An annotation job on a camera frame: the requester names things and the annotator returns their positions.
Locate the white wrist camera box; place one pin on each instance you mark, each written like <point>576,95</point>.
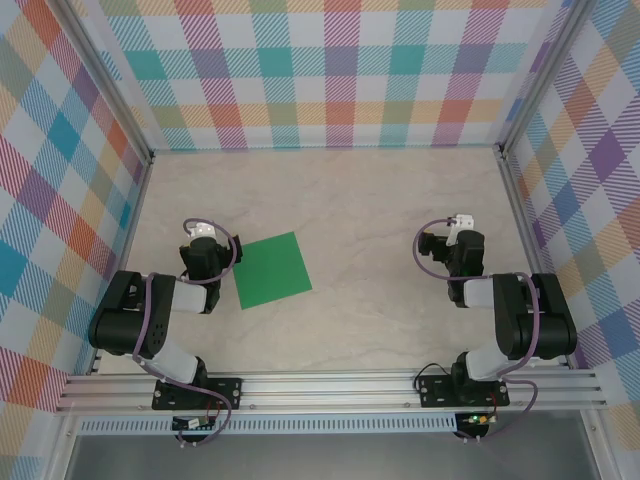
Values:
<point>462,221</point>
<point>204,230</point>

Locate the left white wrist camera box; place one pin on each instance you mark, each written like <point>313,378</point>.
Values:
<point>204,230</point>

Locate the aluminium side rail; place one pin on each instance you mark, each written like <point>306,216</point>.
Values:
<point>122,265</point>
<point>532,255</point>

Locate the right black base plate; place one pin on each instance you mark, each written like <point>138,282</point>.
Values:
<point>435,392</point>

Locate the left aluminium side rail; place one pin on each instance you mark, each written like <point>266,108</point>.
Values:
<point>122,265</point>

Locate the right small circuit board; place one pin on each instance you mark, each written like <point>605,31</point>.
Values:
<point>477,419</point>

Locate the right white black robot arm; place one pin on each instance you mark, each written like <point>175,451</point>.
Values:
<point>515,320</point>

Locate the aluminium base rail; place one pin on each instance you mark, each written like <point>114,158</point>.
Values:
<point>325,392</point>

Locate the right aluminium frame post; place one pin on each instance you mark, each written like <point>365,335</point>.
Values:
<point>545,75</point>

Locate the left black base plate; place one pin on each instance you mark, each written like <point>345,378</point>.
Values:
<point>225,392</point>

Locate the grey metal panel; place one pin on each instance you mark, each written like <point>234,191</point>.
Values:
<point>325,460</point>

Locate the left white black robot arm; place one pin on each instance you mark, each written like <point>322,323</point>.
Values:
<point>115,325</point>

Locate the right aluminium side rail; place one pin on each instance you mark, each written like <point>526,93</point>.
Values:
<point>532,255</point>

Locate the aluminium frame post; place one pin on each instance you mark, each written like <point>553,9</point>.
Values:
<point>105,80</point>
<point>545,75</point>

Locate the green paper sheet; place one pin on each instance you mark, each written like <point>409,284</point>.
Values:
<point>272,270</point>

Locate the left aluminium frame post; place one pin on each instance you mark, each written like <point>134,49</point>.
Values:
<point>105,80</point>

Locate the small circuit board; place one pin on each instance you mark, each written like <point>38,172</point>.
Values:
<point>192,424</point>
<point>477,419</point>

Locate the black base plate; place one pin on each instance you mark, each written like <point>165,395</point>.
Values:
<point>225,392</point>
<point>435,392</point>

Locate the left small circuit board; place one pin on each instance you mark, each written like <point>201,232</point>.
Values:
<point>192,424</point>

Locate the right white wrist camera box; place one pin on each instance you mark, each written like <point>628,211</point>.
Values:
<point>462,221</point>

